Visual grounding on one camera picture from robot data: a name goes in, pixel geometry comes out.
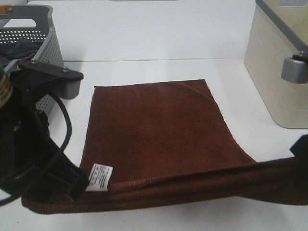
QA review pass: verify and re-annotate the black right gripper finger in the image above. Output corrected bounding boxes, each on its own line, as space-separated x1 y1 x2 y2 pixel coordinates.
290 135 308 160

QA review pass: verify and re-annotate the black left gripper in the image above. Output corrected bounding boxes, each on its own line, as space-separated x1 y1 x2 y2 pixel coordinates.
0 71 89 202

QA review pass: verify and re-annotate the brown towel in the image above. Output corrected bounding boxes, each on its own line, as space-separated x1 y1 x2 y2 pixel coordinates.
22 79 308 214

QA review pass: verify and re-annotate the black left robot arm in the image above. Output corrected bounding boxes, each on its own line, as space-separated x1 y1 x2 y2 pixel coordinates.
0 67 89 205

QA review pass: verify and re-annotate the beige plastic basket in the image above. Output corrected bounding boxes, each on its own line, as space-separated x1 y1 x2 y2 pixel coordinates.
244 0 308 128

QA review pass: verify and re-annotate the dark grey cloth in basket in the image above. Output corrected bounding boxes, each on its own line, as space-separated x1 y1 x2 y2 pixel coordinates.
0 38 43 68

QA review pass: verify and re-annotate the grey perforated plastic basket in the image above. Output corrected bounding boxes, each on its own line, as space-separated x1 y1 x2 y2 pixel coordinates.
0 4 81 126

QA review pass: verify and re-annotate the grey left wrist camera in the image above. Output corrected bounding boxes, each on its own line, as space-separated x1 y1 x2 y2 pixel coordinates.
17 61 83 100

